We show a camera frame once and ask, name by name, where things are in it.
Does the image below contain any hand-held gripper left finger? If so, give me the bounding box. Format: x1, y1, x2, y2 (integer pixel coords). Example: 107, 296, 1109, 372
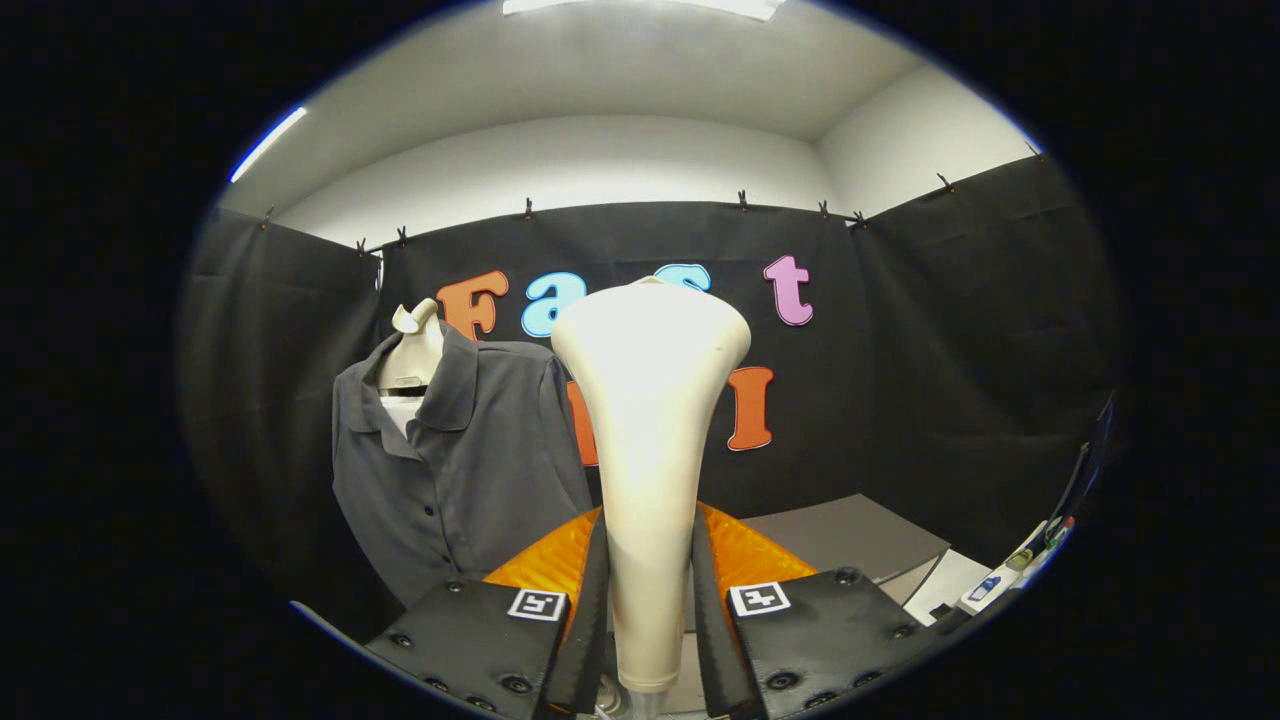
365, 507, 612, 720

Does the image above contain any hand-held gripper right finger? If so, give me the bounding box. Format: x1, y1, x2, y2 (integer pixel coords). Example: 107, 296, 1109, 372
691, 499, 947, 720

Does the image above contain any grey button shirt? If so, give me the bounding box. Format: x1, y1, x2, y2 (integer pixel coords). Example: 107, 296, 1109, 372
331, 319, 597, 610

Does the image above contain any white garment steamer head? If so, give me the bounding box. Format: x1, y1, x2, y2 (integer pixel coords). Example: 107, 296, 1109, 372
551, 276, 753, 695

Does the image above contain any grey cabinet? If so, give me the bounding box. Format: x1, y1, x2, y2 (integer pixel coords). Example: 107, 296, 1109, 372
690, 492, 952, 717

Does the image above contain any white desk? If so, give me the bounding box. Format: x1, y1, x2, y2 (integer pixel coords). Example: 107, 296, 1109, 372
904, 514, 1083, 628

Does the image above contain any white mannequin torso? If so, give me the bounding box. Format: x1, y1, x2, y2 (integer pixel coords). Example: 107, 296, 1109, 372
375, 297, 447, 442

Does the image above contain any narrow ceiling light strip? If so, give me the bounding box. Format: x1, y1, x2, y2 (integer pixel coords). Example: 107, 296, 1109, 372
229, 104, 310, 185

